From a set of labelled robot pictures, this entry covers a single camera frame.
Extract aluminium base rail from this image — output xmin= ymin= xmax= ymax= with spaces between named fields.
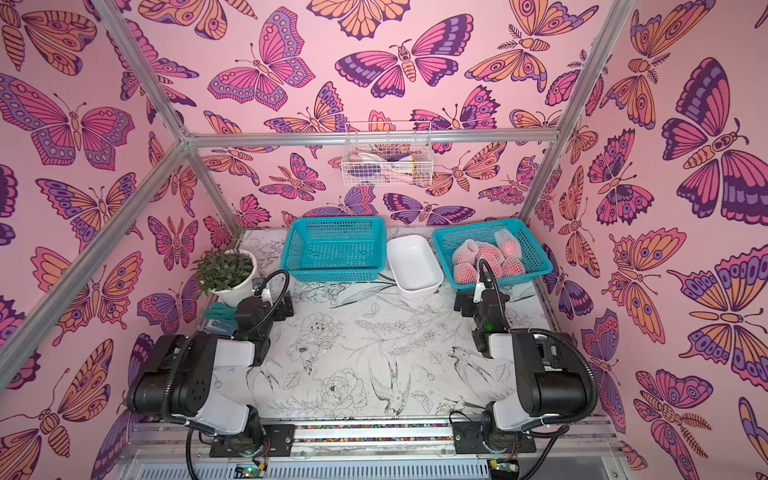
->
xmin=116 ymin=416 xmax=631 ymax=480

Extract teal plastic basket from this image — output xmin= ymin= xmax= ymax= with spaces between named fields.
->
xmin=280 ymin=216 xmax=387 ymax=283
xmin=432 ymin=218 xmax=554 ymax=290

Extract right teal plastic basket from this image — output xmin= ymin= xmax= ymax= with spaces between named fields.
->
xmin=432 ymin=218 xmax=554 ymax=290

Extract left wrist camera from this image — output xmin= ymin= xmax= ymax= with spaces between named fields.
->
xmin=252 ymin=277 xmax=279 ymax=305

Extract white wire wall basket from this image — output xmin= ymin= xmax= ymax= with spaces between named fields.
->
xmin=339 ymin=120 xmax=434 ymax=188

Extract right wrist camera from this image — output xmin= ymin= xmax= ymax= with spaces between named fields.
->
xmin=473 ymin=280 xmax=486 ymax=303

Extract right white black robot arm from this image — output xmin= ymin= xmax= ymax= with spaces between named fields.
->
xmin=454 ymin=289 xmax=598 ymax=454

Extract potted green plant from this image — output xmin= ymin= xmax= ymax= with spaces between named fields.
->
xmin=194 ymin=247 xmax=258 ymax=308

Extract white plastic tray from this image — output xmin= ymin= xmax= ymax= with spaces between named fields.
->
xmin=386 ymin=235 xmax=444 ymax=302

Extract blue dotted work glove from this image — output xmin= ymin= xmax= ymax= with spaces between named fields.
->
xmin=203 ymin=322 xmax=236 ymax=337

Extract left teal plastic basket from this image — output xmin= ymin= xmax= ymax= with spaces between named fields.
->
xmin=280 ymin=216 xmax=387 ymax=283

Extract netted apple in basket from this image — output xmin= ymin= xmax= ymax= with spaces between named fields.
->
xmin=501 ymin=257 xmax=526 ymax=278
xmin=494 ymin=229 xmax=523 ymax=260
xmin=476 ymin=242 xmax=504 ymax=279

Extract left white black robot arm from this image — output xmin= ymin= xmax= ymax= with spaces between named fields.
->
xmin=126 ymin=292 xmax=294 ymax=457

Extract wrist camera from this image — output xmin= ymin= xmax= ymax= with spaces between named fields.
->
xmin=252 ymin=277 xmax=279 ymax=305
xmin=473 ymin=280 xmax=486 ymax=303

